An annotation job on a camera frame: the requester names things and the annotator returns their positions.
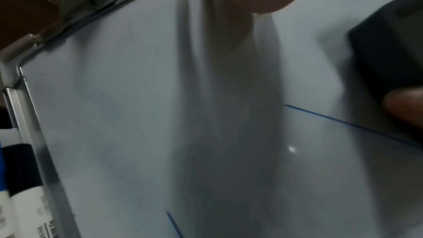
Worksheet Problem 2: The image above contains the person's right hand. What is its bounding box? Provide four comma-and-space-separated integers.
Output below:
382, 86, 423, 128

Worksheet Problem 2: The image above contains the black whiteboard eraser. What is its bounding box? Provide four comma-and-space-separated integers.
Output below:
346, 0, 423, 150

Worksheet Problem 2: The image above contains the white marker with black cap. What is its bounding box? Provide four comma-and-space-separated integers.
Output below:
1, 143, 55, 238

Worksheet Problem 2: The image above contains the white marker with blue cap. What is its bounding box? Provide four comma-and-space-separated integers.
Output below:
0, 140, 15, 238

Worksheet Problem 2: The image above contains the whiteboard with metal frame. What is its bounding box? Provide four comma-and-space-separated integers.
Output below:
0, 0, 423, 238

